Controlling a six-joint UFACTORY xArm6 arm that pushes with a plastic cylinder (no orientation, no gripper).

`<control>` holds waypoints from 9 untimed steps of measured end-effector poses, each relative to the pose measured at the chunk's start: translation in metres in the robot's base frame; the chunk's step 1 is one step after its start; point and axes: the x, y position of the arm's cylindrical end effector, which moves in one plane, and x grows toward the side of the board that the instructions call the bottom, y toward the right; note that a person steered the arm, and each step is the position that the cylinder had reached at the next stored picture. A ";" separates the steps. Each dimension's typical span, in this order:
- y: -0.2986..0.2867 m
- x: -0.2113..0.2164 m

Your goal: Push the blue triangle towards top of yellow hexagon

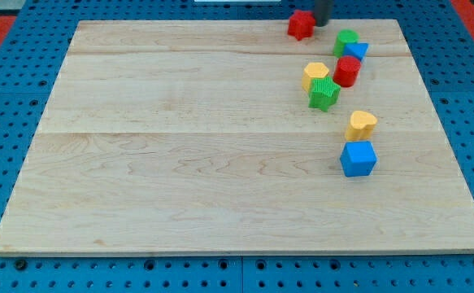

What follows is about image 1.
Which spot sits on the yellow hexagon block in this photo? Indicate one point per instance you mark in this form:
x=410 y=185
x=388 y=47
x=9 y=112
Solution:
x=313 y=71

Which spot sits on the blue triangle block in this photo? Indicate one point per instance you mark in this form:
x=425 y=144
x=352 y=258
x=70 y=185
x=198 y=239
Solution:
x=356 y=50

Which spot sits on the light wooden board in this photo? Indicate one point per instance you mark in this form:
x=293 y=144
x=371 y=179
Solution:
x=194 y=138

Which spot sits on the green star block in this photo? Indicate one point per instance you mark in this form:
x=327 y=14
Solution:
x=323 y=93

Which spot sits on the blue cube block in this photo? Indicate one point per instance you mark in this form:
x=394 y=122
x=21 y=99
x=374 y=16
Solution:
x=358 y=158

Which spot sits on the yellow heart block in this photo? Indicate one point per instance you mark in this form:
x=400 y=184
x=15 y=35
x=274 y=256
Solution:
x=361 y=126

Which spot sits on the red cylinder block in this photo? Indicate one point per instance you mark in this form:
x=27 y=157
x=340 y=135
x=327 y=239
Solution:
x=346 y=71

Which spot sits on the red star block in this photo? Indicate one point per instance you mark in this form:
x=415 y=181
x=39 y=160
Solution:
x=301 y=24

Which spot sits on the green cylinder block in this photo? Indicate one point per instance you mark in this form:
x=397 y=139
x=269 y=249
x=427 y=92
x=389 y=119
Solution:
x=344 y=37

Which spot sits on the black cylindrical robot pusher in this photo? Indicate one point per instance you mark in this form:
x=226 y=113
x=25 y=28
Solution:
x=322 y=12

